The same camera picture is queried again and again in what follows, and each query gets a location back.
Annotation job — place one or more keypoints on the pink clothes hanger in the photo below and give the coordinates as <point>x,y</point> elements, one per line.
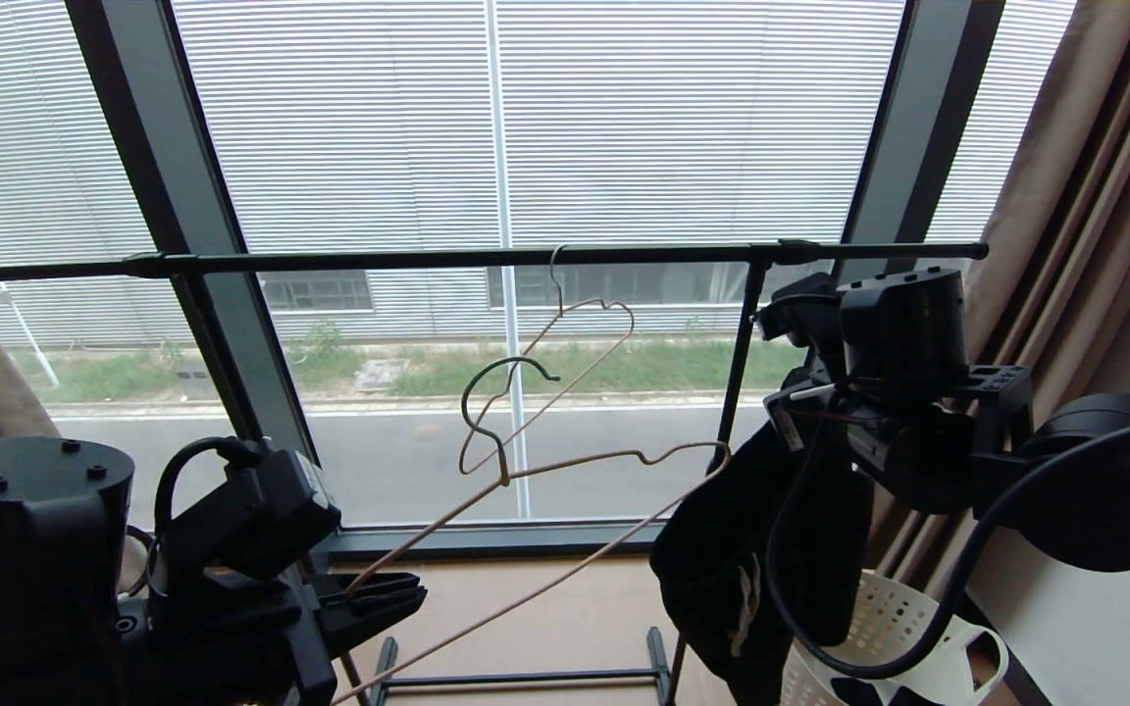
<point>559,294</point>
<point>575,465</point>

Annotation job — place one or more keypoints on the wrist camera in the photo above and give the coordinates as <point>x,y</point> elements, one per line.
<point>800,314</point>
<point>271,510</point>

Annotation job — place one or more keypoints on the black garment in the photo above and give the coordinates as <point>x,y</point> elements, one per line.
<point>869,692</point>

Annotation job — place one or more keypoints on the black clothes rack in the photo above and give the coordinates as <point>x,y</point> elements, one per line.
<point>330,262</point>

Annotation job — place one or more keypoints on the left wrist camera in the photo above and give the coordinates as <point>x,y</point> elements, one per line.
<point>271,510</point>

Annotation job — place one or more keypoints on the window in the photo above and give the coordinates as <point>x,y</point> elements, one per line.
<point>182,196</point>

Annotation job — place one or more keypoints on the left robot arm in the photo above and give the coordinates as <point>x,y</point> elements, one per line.
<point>25,549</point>

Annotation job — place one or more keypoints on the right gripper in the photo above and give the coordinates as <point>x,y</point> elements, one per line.
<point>918,461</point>

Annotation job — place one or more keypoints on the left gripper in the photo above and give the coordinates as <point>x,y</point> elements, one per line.
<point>231,647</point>

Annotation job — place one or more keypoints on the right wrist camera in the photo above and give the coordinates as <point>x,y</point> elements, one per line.
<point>800,314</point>

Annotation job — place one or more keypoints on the white laundry basket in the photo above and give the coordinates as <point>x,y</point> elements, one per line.
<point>889,618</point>

